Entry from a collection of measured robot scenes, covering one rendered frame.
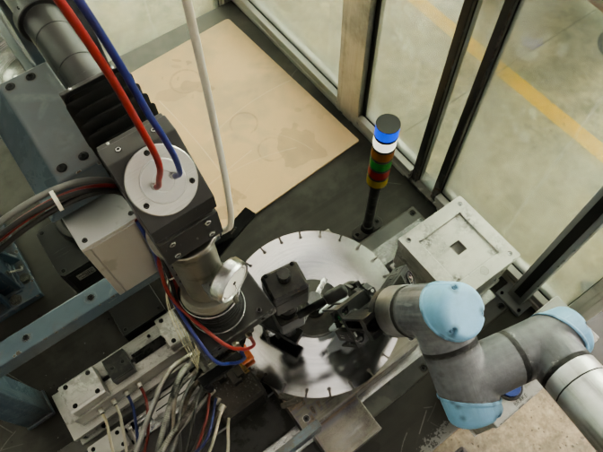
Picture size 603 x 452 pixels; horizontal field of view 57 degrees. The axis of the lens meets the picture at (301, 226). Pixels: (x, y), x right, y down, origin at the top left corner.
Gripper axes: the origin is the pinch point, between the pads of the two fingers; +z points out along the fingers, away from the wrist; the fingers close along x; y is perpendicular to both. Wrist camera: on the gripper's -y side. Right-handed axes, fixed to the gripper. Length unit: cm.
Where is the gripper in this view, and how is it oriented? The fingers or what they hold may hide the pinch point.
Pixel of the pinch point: (337, 305)
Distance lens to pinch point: 101.8
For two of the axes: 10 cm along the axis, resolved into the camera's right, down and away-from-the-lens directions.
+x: 4.9, 8.7, 1.0
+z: -4.3, 1.4, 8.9
